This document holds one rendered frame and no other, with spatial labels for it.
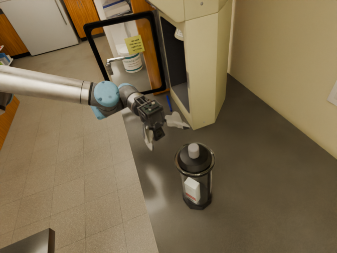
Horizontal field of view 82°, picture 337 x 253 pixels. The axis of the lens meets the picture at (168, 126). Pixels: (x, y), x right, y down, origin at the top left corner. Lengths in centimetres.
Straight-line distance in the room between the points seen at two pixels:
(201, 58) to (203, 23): 11
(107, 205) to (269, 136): 147
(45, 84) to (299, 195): 85
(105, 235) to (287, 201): 141
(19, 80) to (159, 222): 59
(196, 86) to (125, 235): 134
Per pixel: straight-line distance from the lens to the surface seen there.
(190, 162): 51
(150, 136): 63
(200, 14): 68
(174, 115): 64
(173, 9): 64
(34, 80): 68
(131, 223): 178
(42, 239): 86
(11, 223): 237
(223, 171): 78
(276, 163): 84
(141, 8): 100
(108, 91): 62
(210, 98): 84
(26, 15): 572
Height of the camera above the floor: 160
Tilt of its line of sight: 44 degrees down
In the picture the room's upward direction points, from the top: 11 degrees counter-clockwise
